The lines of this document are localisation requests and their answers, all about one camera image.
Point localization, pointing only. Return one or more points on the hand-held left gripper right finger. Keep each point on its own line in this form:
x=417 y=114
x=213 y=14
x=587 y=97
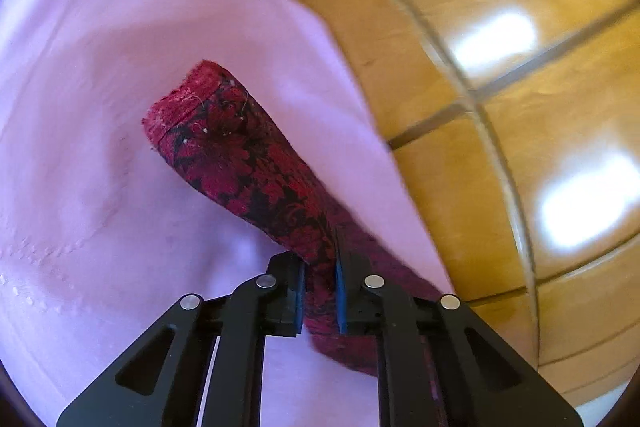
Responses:
x=342 y=302

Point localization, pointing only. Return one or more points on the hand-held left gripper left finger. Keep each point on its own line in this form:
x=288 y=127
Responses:
x=299 y=299

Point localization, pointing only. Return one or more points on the red black floral garment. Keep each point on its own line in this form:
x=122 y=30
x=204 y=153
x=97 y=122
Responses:
x=240 y=157

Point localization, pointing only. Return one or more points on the pink bed sheet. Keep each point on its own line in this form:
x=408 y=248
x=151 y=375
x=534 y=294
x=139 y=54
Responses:
x=100 y=107

